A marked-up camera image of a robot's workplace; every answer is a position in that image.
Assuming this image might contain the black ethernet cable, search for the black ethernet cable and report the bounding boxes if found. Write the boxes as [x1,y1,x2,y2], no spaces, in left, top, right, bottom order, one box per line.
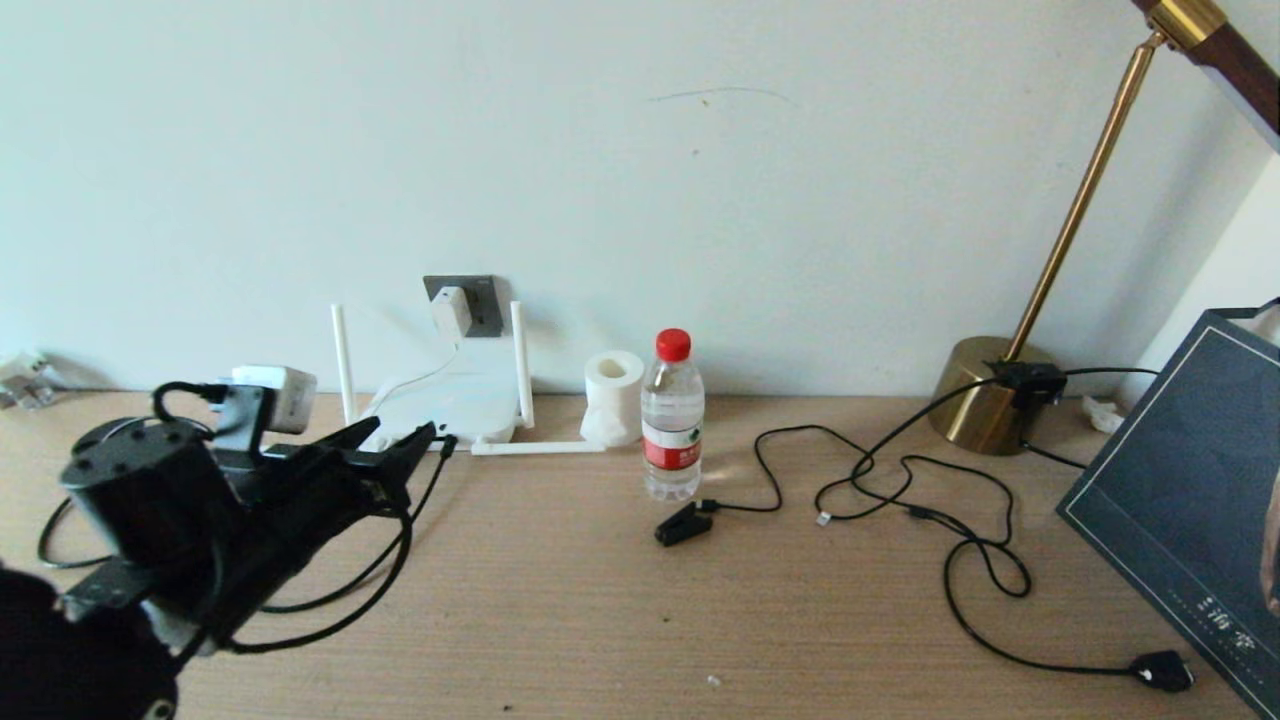
[38,420,459,616]

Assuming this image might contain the white power adapter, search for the white power adapter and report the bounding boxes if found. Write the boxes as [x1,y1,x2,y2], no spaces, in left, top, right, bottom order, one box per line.
[432,287,473,339]

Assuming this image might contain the white router with antennas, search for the white router with antennas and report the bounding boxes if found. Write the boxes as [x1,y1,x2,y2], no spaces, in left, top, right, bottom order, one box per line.
[330,300,606,459]

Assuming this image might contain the white toilet paper roll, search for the white toilet paper roll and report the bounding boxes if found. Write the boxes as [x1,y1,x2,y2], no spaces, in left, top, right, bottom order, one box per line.
[580,350,646,448]

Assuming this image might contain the clear water bottle red cap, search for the clear water bottle red cap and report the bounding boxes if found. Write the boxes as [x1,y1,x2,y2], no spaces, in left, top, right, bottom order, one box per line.
[641,328,706,502]

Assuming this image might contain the small black charging dock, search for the small black charging dock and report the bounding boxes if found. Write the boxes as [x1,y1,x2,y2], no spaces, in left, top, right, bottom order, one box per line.
[655,502,713,547]

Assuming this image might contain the brass desk lamp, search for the brass desk lamp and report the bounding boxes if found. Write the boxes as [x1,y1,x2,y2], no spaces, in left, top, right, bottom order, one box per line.
[928,0,1280,457]

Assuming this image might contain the thin white adapter cable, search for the thin white adapter cable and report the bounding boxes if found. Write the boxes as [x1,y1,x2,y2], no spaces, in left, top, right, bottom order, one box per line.
[365,338,463,426]

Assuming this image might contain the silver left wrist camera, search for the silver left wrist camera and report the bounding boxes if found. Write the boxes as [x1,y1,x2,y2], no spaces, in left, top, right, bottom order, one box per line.
[232,365,319,434]

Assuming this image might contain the black left wrist camera cable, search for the black left wrist camera cable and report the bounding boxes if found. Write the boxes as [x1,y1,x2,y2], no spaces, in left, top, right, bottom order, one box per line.
[152,380,416,656]

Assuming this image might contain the grey wall socket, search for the grey wall socket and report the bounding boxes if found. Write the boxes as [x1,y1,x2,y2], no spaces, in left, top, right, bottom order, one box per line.
[424,276,504,339]

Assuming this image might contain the thin black dock cable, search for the thin black dock cable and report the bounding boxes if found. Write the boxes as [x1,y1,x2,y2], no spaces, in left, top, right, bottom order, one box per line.
[697,425,1017,549]

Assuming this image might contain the black inline switch box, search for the black inline switch box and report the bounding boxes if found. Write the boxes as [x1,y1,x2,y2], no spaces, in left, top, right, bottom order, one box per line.
[985,360,1069,406]

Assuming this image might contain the black cable with clip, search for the black cable with clip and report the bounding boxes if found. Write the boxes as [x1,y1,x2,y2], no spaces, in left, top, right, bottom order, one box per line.
[815,372,1198,694]

